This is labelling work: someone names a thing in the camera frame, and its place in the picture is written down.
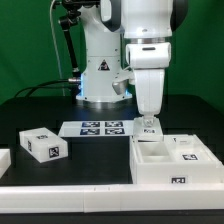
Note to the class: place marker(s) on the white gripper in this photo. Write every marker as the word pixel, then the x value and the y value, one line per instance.
pixel 148 62

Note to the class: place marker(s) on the white cabinet door panel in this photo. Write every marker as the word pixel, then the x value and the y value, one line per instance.
pixel 147 133
pixel 183 148

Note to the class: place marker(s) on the white cabinet body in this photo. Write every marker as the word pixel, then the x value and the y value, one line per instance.
pixel 150 163

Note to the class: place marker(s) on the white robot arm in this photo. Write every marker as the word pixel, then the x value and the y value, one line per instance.
pixel 127 43

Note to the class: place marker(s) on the white cabinet top block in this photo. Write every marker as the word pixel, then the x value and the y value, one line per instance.
pixel 43 144

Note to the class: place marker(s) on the white left fence piece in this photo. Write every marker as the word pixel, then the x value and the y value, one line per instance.
pixel 5 161

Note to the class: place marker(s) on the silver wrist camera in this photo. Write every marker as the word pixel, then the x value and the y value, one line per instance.
pixel 124 84

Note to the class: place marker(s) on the white flat marker base plate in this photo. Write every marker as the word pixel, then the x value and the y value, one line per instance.
pixel 97 128

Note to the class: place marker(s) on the white front fence rail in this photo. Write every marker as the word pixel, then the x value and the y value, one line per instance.
pixel 108 198

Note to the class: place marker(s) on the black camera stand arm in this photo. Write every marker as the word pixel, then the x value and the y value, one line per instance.
pixel 71 19

